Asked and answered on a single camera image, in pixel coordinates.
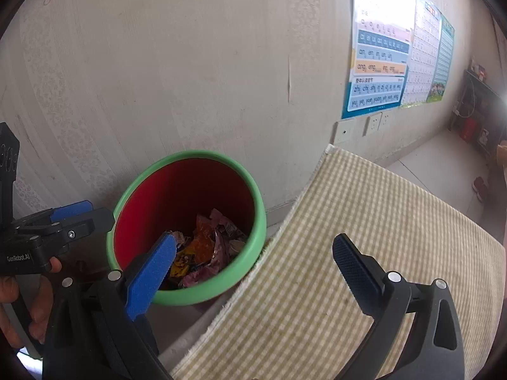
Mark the pile of wrappers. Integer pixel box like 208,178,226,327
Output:
160,208,250,291

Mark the orange snack bag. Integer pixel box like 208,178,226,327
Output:
186,216,217,264

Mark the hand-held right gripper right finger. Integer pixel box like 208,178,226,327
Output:
332,233,465,380

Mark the white wall plate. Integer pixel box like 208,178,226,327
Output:
331,119,356,145

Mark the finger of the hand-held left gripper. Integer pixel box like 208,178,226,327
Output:
14,207,116,247
51,201,95,224

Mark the green chart wall poster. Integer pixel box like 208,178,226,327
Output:
426,14,455,103

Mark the blue lettered wall poster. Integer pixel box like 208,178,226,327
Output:
341,0,416,120

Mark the dark metal desk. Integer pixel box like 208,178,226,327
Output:
447,69,507,155

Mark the red storage box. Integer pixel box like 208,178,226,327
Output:
459,117,477,140

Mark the person's left hand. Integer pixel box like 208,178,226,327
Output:
0,258,63,351

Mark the red bin with green rim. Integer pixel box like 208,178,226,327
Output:
106,149,268,307

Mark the white chart wall poster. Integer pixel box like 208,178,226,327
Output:
400,0,443,107

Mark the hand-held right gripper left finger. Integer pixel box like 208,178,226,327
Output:
41,232,177,380

